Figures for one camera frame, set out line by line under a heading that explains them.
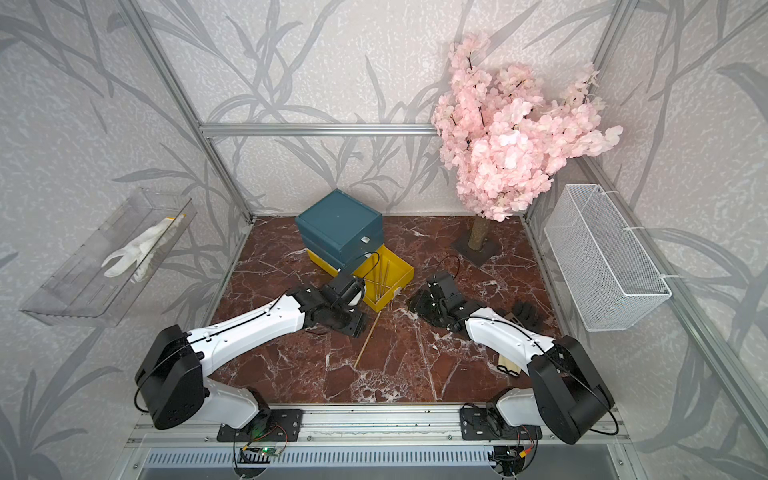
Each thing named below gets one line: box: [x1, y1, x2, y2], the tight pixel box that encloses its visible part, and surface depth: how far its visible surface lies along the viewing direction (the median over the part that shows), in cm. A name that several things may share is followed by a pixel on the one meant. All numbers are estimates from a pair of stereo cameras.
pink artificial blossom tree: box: [432, 33, 623, 265], surface depth 69 cm
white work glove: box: [101, 214, 187, 283], surface depth 68 cm
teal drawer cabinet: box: [295, 189, 384, 273], surface depth 91 cm
